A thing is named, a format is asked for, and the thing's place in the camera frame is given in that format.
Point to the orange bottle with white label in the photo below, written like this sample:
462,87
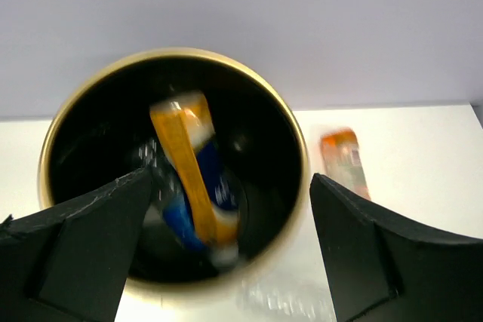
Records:
340,154

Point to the large orange milk tea bottle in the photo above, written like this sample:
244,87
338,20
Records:
186,133

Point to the clear crushed bottle upper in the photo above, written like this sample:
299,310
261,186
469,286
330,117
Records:
281,296

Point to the blue label water bottle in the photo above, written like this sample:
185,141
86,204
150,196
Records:
169,197

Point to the dark bin with gold rim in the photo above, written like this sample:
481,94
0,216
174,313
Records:
93,137

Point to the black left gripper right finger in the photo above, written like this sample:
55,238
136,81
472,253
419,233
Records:
382,266

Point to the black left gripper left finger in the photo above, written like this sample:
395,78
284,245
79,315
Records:
70,262

